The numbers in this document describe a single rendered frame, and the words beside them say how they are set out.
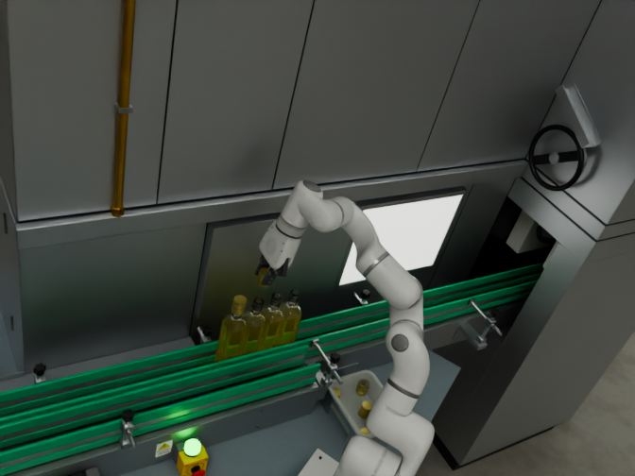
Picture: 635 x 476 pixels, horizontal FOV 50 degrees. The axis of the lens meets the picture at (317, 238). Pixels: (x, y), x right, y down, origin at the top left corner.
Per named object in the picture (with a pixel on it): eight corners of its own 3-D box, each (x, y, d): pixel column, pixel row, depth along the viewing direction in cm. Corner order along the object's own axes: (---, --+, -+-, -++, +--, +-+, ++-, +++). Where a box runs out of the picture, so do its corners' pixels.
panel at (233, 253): (429, 262, 245) (462, 185, 225) (435, 267, 244) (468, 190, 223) (195, 313, 200) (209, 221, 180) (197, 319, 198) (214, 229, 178)
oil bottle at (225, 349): (231, 359, 202) (241, 308, 190) (237, 373, 199) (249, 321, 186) (213, 363, 200) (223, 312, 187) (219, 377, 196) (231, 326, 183)
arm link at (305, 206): (354, 209, 168) (336, 216, 160) (335, 242, 173) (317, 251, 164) (308, 174, 172) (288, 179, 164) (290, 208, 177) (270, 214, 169)
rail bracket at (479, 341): (458, 332, 249) (481, 287, 235) (488, 366, 238) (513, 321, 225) (449, 335, 246) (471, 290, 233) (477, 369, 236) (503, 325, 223)
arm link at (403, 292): (338, 300, 161) (350, 298, 176) (401, 368, 157) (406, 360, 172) (388, 253, 159) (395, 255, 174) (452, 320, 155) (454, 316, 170)
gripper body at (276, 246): (270, 212, 174) (253, 246, 179) (287, 236, 168) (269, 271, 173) (294, 214, 179) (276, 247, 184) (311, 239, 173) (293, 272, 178)
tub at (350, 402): (363, 384, 223) (370, 367, 218) (401, 439, 209) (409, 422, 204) (317, 399, 214) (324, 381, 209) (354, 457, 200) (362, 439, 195)
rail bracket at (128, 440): (131, 439, 175) (134, 406, 167) (140, 463, 170) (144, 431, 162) (115, 444, 173) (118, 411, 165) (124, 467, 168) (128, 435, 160)
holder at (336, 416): (353, 374, 226) (360, 358, 222) (400, 440, 209) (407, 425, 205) (310, 387, 218) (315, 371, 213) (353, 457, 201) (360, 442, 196)
